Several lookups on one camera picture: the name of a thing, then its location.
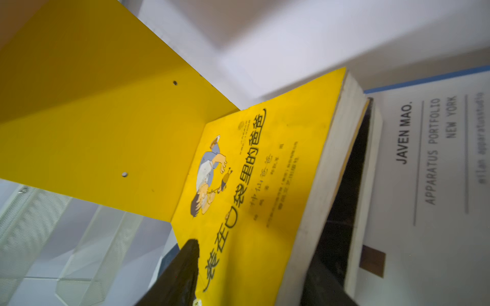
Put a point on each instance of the white portfolio book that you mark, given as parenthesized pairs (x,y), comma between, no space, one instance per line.
(427,234)

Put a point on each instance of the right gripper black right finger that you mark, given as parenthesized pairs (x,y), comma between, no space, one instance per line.
(321,288)

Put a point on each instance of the white mesh two-tier rack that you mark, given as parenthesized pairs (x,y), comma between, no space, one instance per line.
(57,250)

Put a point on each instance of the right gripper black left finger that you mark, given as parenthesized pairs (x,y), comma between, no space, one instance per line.
(177,285)

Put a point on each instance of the yellow cartoon cover book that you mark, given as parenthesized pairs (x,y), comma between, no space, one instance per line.
(261,186)

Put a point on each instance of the yellow bookshelf pink blue shelves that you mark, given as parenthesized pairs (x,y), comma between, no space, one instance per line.
(106,101)

